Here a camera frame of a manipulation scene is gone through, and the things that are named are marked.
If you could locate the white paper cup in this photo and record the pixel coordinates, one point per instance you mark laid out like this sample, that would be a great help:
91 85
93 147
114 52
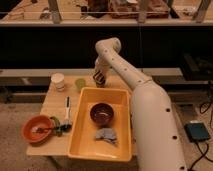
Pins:
58 80

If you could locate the green vegetable toy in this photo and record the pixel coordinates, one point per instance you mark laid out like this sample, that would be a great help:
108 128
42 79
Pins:
57 126

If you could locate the dark purple bowl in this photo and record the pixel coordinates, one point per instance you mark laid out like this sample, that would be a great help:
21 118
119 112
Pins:
101 114

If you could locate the dark spoon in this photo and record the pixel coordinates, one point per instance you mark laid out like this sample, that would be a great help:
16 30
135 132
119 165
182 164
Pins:
50 128

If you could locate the orange bowl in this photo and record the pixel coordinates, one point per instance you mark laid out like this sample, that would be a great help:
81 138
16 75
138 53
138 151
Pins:
29 128

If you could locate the grey crumpled cloth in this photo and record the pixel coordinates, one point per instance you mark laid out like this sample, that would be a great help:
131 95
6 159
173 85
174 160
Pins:
106 134

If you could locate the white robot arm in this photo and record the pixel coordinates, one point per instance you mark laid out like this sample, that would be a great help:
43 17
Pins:
157 140

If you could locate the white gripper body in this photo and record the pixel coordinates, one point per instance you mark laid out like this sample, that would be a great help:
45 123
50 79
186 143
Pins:
101 66

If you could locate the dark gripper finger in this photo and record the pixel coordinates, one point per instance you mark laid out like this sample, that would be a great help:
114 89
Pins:
103 82
96 77

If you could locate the green cup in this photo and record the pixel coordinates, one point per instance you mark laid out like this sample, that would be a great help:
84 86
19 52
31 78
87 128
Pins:
80 84

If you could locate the yellow plastic bin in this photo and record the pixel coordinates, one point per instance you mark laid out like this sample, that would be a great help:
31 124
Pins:
83 145

